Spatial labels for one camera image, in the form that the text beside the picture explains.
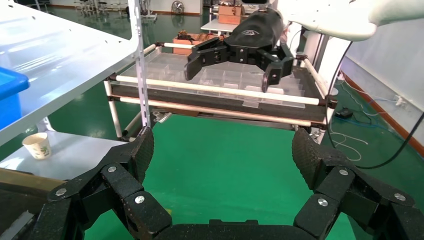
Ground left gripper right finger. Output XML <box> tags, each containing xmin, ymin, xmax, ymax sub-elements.
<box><xmin>291</xmin><ymin>128</ymin><xmax>424</xmax><ymax>240</ymax></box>

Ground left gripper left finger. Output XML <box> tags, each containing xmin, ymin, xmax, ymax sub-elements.
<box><xmin>29</xmin><ymin>125</ymin><xmax>172</xmax><ymax>240</ymax></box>

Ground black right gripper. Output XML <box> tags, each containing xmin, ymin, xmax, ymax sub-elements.
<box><xmin>183</xmin><ymin>8</ymin><xmax>296</xmax><ymax>94</ymax></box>

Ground clear plastic organizer box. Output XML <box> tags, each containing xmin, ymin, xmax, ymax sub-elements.
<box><xmin>119</xmin><ymin>51</ymin><xmax>307</xmax><ymax>109</ymax></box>

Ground stacked brown cardboard cartons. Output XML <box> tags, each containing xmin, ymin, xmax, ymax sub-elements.
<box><xmin>217</xmin><ymin>3</ymin><xmax>247</xmax><ymax>26</ymax></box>

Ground wooden crate with parts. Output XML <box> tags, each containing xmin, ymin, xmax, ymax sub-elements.
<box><xmin>172</xmin><ymin>30</ymin><xmax>221</xmax><ymax>56</ymax></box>

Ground white background table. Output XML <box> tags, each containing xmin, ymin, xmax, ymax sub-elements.
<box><xmin>200</xmin><ymin>18</ymin><xmax>239</xmax><ymax>36</ymax></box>

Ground silver binder clip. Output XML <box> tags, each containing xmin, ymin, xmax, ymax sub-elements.
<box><xmin>151</xmin><ymin>110</ymin><xmax>173</xmax><ymax>124</ymax></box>
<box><xmin>308</xmin><ymin>129</ymin><xmax>325</xmax><ymax>144</ymax></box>

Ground black power adapter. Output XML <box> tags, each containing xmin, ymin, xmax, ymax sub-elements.
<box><xmin>335</xmin><ymin>106</ymin><xmax>354</xmax><ymax>119</ymax></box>

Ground round floor fan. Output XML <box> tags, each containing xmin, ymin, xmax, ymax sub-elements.
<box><xmin>171</xmin><ymin>0</ymin><xmax>185</xmax><ymax>15</ymax></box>

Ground white paper cup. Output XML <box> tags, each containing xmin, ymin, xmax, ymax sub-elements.
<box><xmin>21</xmin><ymin>132</ymin><xmax>53</xmax><ymax>161</ymax></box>

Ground blue plastic bin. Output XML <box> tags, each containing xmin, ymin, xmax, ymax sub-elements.
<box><xmin>0</xmin><ymin>66</ymin><xmax>31</xmax><ymax>132</ymax></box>

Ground white metal shelf board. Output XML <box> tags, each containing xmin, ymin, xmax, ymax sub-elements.
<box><xmin>0</xmin><ymin>0</ymin><xmax>141</xmax><ymax>147</ymax></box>

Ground white pipe frame cart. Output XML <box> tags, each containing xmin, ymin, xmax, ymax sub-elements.
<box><xmin>104</xmin><ymin>41</ymin><xmax>339</xmax><ymax>140</ymax></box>

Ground white floor cable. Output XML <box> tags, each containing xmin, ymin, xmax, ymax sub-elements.
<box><xmin>329</xmin><ymin>130</ymin><xmax>369</xmax><ymax>162</ymax></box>

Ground blue floor cable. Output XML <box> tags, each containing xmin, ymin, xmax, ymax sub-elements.
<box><xmin>341</xmin><ymin>82</ymin><xmax>398</xmax><ymax>131</ymax></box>

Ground black cable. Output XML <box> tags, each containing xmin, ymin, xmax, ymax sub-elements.
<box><xmin>325</xmin><ymin>41</ymin><xmax>424</xmax><ymax>170</ymax></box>

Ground black tray with brass frame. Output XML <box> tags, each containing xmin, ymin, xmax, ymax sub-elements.
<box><xmin>0</xmin><ymin>167</ymin><xmax>67</xmax><ymax>240</ymax></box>

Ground white slotted angle post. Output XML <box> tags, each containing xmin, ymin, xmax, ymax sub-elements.
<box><xmin>127</xmin><ymin>0</ymin><xmax>152</xmax><ymax>129</ymax></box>

